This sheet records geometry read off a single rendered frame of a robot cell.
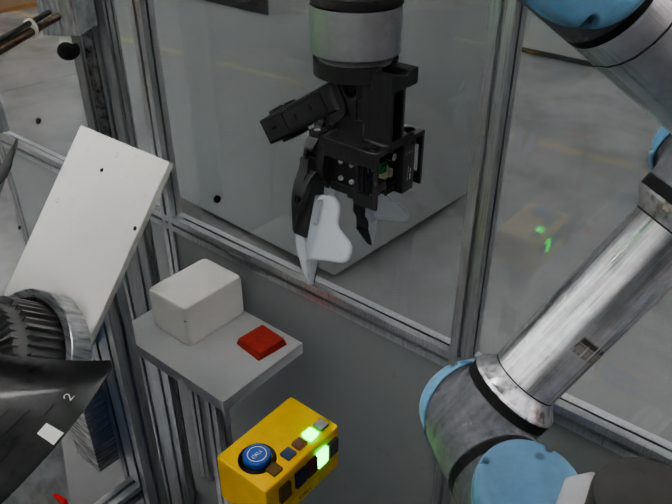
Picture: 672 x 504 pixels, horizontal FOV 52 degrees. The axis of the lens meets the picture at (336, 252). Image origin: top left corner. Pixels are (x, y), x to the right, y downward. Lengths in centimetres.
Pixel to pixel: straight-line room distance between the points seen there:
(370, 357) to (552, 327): 71
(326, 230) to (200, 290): 94
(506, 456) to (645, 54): 45
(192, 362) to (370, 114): 103
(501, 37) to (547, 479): 59
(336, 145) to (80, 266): 77
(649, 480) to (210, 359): 122
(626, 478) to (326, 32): 37
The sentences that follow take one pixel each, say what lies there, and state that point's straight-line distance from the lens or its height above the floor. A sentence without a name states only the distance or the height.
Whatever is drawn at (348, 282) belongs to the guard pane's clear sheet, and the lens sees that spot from 141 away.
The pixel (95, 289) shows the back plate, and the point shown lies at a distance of 123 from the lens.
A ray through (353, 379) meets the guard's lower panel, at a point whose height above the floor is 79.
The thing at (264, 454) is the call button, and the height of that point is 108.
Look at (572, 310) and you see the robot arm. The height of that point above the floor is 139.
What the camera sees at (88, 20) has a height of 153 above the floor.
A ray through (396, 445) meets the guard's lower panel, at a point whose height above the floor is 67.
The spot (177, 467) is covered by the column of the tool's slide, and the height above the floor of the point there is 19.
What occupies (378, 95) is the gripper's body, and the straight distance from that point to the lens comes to 56.
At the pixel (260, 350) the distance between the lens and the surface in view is 149.
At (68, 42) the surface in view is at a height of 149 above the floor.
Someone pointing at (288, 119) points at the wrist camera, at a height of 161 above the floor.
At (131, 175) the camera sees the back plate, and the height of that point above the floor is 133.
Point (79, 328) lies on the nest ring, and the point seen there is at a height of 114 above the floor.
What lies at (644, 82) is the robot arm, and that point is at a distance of 52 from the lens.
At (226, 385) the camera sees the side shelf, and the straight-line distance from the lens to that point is 145.
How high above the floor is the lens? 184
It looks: 32 degrees down
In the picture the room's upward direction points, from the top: straight up
